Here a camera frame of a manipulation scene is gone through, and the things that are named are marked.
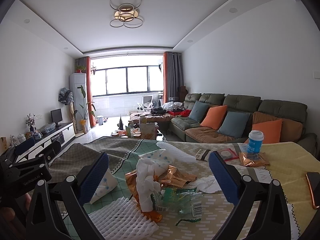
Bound paper bowl blue dots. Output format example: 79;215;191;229
89;168;118;204
139;149;175;170

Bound white foam fruit net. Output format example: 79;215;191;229
89;197;159;239

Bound clear green plastic wrapper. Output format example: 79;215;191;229
151;187;203;226

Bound gold foil wrapper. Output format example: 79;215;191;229
125;165;197;199

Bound white tissue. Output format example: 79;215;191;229
136;158;164;212
188;175;221;194

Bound orange peel piece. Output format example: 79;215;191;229
142;210;163;223

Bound white black tv cabinet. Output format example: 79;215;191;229
16;122;75;163

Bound smartphone orange case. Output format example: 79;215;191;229
306;172;320;209

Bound small black monitor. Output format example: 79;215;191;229
50;108;62;127

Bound gold snack packet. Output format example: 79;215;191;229
239;152;270;167

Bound tall green houseplant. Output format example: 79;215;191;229
80;87;96;134

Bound red snack packet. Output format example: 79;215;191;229
218;148;239;161

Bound blue white paper cup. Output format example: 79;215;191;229
247;130;264;154

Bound orange cushion near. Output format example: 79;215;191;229
252;119;283;144

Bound orange cushion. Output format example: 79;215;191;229
252;119;283;144
200;105;228;130

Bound white black snack packet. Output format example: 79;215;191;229
195;149;212;161

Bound white standing air conditioner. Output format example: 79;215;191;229
69;73;87;132

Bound blue grey cushion near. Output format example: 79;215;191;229
217;111;249;138

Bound blue grey cushion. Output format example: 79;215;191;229
217;111;249;138
189;101;209;122

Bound brown sofa blanket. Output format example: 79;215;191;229
184;127;236;144

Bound orange cushion far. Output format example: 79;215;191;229
200;105;228;130

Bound dark green sectional sofa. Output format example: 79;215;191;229
169;93;317;155

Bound cluttered coffee table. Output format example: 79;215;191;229
111;120;166;141

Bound orange grey curtain left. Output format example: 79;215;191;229
75;56;96;128

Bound orange grey curtain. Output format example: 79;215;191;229
75;56;96;128
163;51;184;102

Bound blue grey cushion far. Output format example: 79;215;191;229
189;101;209;122

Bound white office chair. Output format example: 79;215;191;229
137;95;153;111

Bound orange grey curtain right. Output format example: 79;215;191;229
163;51;184;102

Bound ring ceiling lamp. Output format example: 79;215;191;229
109;0;144;29

